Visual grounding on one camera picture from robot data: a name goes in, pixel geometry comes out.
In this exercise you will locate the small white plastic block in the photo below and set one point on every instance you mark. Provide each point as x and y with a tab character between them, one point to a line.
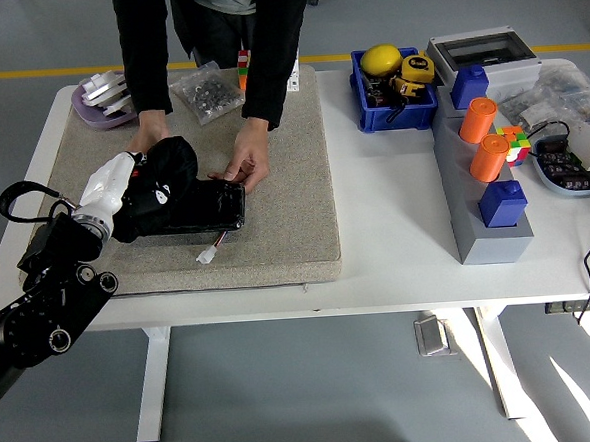
100	80

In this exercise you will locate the large yellow tape measure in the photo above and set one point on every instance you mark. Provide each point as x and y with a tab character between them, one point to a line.
418	67

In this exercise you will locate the yellow round ball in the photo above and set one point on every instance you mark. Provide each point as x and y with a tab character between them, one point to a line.
380	59

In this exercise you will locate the black electronic components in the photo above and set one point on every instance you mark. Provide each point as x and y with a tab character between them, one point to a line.
565	164

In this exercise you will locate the blue plastic block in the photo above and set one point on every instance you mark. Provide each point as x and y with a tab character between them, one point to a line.
468	86
503	205

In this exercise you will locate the black glossy panel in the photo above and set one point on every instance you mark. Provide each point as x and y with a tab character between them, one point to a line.
214	206

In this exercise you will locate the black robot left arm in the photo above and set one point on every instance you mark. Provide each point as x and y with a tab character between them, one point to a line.
55	306

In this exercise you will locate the grey stepped stand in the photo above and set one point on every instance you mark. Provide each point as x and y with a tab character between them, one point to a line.
475	240

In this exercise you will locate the person's left hand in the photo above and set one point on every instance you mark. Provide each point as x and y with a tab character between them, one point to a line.
252	153

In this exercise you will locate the tall multicoloured puzzle cube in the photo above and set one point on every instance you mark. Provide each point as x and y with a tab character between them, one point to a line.
243	69

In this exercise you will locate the small multicoloured puzzle cube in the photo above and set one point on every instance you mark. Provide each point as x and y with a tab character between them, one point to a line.
518	144

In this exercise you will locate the black rag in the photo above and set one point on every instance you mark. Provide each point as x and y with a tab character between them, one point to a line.
176	158

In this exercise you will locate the grey metal floor box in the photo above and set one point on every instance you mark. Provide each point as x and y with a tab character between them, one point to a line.
434	335

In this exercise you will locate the white flat plastic bar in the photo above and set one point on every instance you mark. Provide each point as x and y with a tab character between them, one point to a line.
101	94

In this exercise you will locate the blue plastic bin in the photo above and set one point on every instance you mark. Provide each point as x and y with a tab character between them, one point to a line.
397	118

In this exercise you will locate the clear bag of metal nuts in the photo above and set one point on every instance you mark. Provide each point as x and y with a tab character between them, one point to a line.
206	93

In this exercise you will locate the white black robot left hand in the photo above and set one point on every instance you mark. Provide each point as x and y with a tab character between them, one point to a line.
107	182

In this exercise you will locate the clear bag of small parts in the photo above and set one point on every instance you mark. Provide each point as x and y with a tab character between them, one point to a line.
561	89

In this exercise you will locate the white table leg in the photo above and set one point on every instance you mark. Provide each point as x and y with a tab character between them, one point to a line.
504	368
152	390

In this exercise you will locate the orange plastic cylinder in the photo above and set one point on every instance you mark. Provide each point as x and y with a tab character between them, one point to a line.
476	119
489	159

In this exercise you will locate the black power strip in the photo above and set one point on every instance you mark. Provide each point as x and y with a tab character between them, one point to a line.
561	308

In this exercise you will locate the person's left forearm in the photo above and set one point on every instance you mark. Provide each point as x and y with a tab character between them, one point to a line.
269	82

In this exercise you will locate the black part in bin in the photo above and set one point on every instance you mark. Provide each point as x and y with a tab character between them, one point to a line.
376	92

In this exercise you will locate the grey electrical enclosure box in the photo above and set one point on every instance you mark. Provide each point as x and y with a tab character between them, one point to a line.
513	69

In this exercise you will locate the grey-brown mat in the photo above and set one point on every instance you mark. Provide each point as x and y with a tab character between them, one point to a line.
285	221

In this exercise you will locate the blue-grey tray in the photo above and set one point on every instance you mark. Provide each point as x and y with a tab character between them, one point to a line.
546	178

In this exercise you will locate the person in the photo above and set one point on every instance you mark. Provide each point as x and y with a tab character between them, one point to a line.
213	30

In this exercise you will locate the white long plastic bar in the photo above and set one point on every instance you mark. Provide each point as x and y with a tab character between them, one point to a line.
117	106

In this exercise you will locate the small yellow black tape measure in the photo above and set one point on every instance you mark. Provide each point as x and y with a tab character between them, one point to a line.
408	89

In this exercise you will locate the purple tray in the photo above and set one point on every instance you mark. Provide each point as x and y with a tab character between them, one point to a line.
94	118

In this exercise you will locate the person's right hand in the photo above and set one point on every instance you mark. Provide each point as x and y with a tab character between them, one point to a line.
151	129

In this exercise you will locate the person's right forearm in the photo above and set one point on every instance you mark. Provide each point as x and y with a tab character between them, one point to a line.
148	79

